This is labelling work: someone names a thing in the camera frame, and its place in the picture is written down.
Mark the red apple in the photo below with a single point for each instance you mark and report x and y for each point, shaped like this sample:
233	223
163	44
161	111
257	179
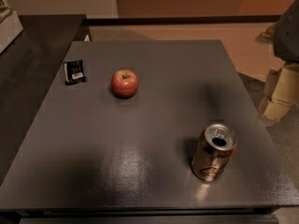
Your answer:
124	83

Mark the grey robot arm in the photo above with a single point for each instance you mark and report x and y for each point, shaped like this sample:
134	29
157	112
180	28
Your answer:
281	90

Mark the brown soda can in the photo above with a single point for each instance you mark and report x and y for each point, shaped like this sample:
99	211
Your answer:
217	144

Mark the black snack packet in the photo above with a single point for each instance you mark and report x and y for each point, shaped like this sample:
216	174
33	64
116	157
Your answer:
74	72

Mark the white box at left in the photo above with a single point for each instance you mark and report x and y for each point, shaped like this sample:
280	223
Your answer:
10	25

